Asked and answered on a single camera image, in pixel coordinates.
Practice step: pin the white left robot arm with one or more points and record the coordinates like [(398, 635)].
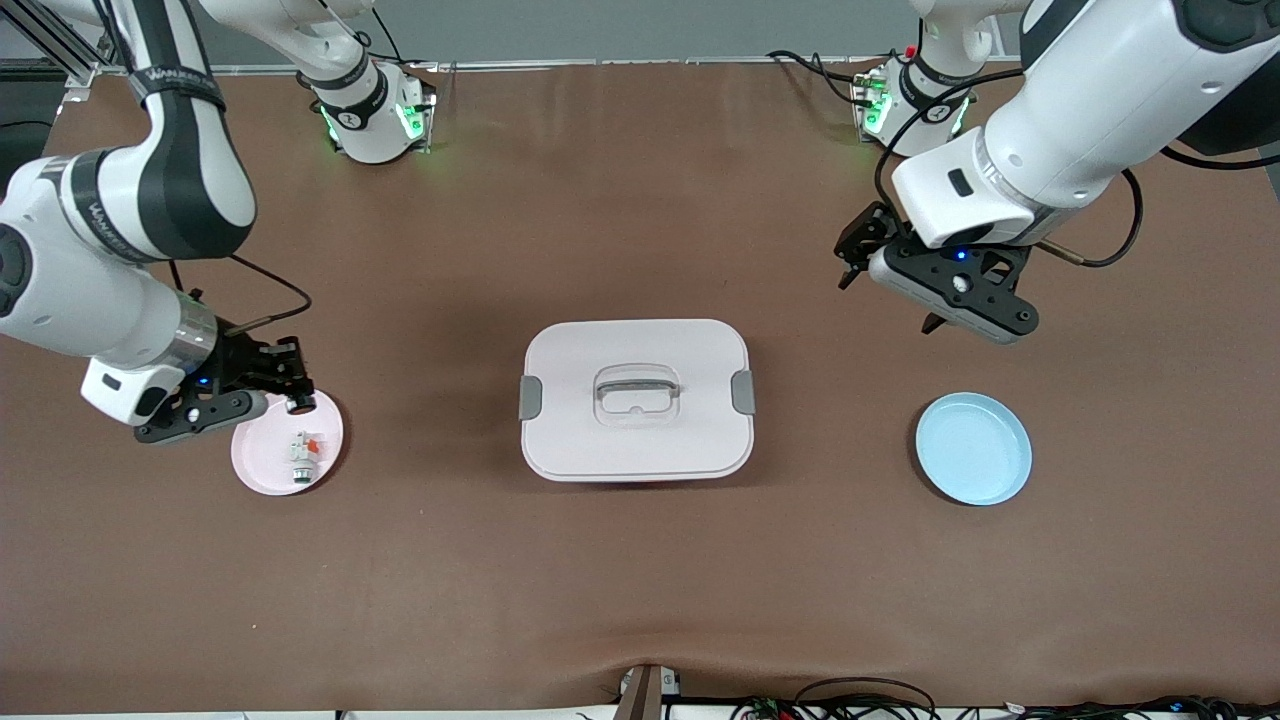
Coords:
[(1080, 120)]

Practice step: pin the metal bracket at table edge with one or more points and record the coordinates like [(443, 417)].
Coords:
[(645, 692)]

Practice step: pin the white and orange switch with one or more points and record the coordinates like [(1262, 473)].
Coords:
[(303, 460)]

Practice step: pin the aluminium frame post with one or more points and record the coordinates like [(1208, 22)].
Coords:
[(60, 45)]

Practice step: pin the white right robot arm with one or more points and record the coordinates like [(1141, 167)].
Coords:
[(100, 300)]

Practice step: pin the brown table mat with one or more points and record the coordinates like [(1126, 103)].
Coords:
[(640, 580)]

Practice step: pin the grey box latch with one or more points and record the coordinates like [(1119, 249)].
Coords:
[(743, 392), (530, 398)]

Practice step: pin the pink round plate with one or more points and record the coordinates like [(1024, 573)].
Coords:
[(262, 465)]

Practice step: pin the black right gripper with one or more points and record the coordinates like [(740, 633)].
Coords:
[(243, 362)]

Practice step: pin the light blue round plate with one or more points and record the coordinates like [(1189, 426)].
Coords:
[(975, 450)]

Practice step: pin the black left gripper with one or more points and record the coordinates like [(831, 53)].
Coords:
[(868, 231)]

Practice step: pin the white lidded storage box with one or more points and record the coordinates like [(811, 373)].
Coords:
[(640, 440)]

